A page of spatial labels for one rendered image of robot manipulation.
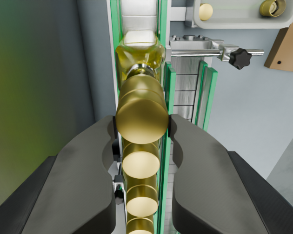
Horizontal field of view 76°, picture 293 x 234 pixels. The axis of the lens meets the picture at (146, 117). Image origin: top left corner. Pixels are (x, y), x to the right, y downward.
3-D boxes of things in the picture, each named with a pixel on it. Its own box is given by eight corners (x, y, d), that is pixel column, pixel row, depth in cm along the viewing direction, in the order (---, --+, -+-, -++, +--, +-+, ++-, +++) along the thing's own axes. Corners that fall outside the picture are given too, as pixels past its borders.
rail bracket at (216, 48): (160, 38, 37) (169, 49, 26) (244, 37, 38) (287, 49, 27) (160, 54, 39) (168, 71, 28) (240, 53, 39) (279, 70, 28)
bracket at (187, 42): (165, 33, 43) (169, 37, 37) (206, 33, 43) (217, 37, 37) (165, 49, 45) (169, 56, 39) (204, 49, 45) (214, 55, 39)
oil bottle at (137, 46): (125, 29, 37) (110, 49, 18) (154, 29, 37) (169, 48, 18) (127, 59, 39) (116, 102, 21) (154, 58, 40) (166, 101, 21)
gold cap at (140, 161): (123, 122, 19) (119, 150, 16) (157, 122, 19) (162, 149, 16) (125, 149, 21) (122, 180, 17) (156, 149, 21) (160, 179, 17)
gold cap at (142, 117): (118, 74, 14) (110, 97, 11) (164, 73, 15) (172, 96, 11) (121, 114, 16) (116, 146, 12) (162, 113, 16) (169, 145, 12)
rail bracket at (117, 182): (102, 155, 53) (91, 196, 41) (126, 154, 53) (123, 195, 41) (103, 165, 55) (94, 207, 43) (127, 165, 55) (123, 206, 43)
